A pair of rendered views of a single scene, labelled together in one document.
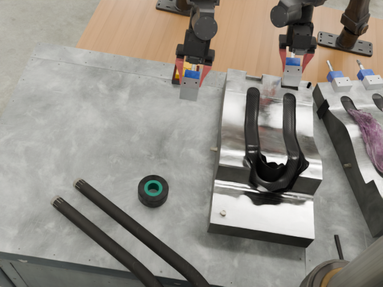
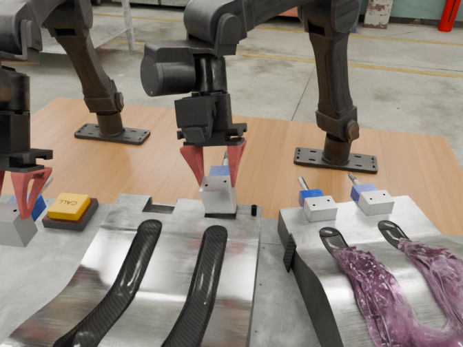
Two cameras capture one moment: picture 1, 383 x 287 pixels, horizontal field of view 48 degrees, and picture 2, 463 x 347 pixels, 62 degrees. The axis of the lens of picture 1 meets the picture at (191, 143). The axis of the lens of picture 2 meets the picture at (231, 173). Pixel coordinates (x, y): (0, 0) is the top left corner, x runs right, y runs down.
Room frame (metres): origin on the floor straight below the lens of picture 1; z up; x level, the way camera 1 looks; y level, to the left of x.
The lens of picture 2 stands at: (0.44, -0.36, 1.32)
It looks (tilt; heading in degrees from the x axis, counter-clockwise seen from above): 35 degrees down; 9
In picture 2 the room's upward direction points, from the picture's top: straight up
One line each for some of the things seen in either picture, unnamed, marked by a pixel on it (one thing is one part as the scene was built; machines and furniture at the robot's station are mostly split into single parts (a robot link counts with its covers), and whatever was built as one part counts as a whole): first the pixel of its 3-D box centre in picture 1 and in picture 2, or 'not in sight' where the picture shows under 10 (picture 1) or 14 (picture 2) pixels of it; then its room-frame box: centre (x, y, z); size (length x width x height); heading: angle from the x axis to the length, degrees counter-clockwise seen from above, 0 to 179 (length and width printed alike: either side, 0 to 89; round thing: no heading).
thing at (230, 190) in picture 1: (265, 146); (147, 332); (0.70, -0.20, 0.87); 0.50 x 0.26 x 0.14; 1
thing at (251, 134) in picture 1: (274, 131); (153, 299); (0.72, -0.21, 0.92); 0.35 x 0.16 x 0.09; 1
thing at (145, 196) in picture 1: (153, 191); not in sight; (0.53, 0.08, 0.82); 0.08 x 0.08 x 0.04
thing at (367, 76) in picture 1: (365, 74); (363, 192); (1.06, -0.52, 0.86); 0.13 x 0.05 x 0.05; 18
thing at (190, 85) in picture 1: (191, 76); (28, 203); (0.84, 0.03, 0.94); 0.13 x 0.05 x 0.05; 1
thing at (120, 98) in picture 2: not in sight; (105, 101); (1.29, 0.11, 0.90); 0.09 x 0.06 x 0.06; 101
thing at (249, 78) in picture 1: (252, 81); (161, 212); (0.93, -0.15, 0.87); 0.05 x 0.05 x 0.04; 1
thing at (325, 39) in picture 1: (348, 36); (337, 148); (1.26, -0.48, 0.84); 0.20 x 0.07 x 0.08; 86
